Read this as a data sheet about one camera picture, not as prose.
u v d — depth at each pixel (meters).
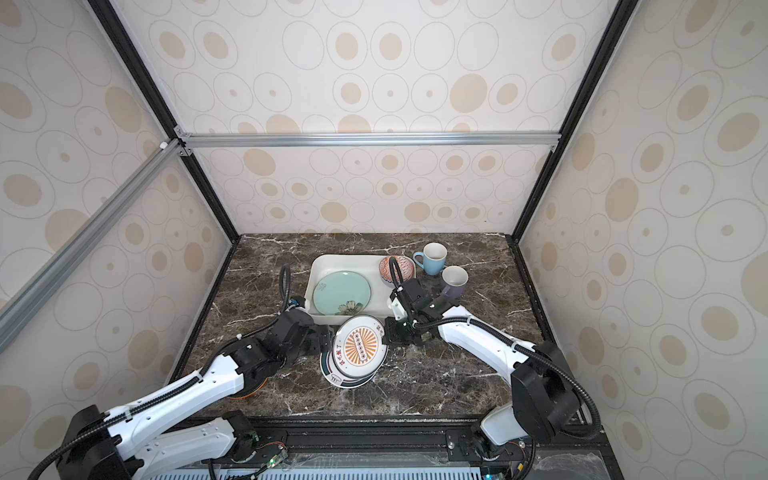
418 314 0.61
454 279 1.05
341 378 0.83
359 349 0.83
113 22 0.69
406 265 1.06
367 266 1.07
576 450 0.74
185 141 0.90
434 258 1.01
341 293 1.02
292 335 0.60
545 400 0.42
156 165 0.81
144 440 0.43
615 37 0.71
